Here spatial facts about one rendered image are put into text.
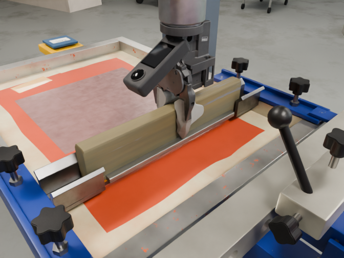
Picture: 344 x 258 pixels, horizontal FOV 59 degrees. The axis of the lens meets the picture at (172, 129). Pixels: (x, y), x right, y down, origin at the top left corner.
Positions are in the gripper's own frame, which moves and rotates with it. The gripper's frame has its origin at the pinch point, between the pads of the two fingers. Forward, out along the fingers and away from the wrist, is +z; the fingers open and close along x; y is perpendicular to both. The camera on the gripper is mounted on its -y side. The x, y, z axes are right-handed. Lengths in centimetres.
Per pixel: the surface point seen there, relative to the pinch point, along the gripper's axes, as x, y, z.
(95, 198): -1.3, -18.5, 5.3
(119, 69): 42.6, 15.2, 5.2
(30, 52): 359, 81, 101
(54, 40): 80, 10, 4
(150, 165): -0.7, -6.2, 5.3
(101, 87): 35.0, 4.4, 5.3
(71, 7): 519, 218, 93
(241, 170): -15.5, 2.2, 1.8
